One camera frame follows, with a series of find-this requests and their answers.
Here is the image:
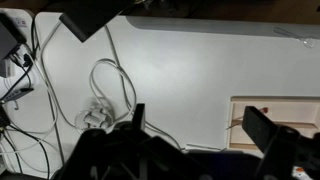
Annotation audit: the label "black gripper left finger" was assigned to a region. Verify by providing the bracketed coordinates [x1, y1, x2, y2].
[132, 102, 146, 132]

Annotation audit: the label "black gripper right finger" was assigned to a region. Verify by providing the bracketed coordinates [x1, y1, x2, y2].
[241, 105, 280, 153]

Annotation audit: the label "shallow wooden box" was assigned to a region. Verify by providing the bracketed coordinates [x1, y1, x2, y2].
[226, 96, 320, 151]

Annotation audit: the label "round clear plastic holder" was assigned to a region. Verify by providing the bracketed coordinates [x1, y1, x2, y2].
[74, 105, 115, 134]

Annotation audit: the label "white power strip orange sockets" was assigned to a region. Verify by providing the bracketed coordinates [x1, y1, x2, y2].
[292, 165, 309, 180]

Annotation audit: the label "clear plastic spoon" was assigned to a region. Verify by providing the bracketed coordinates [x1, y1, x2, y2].
[273, 26, 317, 49]

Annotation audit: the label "black angular device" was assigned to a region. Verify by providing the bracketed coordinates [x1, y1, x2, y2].
[59, 0, 134, 43]

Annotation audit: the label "grey usb hub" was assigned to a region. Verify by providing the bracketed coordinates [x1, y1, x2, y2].
[0, 87, 35, 102]

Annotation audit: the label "looped white cable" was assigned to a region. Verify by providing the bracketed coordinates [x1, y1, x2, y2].
[88, 58, 183, 151]

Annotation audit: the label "grey cable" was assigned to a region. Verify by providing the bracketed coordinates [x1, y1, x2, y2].
[39, 21, 79, 129]

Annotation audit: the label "black cable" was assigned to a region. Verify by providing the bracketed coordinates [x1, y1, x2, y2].
[0, 123, 51, 180]

